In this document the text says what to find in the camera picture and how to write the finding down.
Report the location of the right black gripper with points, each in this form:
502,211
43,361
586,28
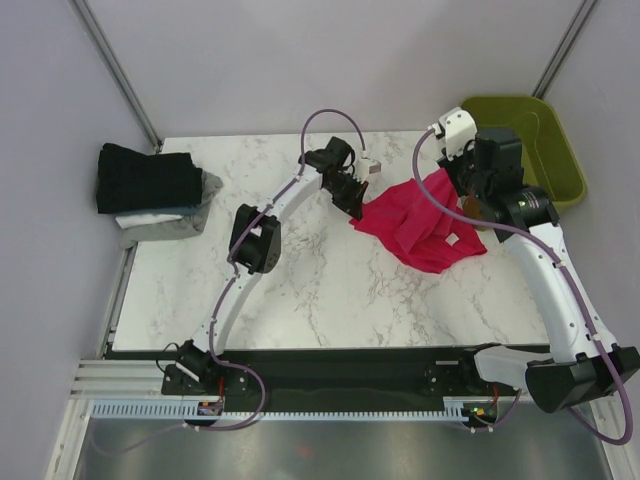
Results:
451,167

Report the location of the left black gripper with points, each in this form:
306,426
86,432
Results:
351,204

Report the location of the pink red t shirt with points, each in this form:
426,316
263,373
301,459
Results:
416,232

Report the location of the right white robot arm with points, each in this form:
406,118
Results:
586,361

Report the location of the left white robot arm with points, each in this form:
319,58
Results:
255,249

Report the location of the olive green plastic basket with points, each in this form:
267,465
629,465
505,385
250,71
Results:
548,159

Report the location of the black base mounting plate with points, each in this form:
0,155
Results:
367,377

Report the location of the folded grey t shirt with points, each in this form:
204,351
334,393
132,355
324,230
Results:
147,228

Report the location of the folded black t shirt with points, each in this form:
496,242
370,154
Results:
129,181

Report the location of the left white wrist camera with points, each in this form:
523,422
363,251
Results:
365,167

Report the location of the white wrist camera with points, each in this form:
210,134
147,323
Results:
365,167
457,127

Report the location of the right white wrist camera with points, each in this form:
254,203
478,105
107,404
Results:
457,127

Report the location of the right vertical aluminium post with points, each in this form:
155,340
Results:
569,39

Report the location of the vertical aluminium post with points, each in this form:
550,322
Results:
569,39
105,50

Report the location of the left vertical aluminium post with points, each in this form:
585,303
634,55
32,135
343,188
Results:
105,50

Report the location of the aluminium frame rail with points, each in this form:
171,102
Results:
119,378

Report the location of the white slotted cable duct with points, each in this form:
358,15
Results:
439,410

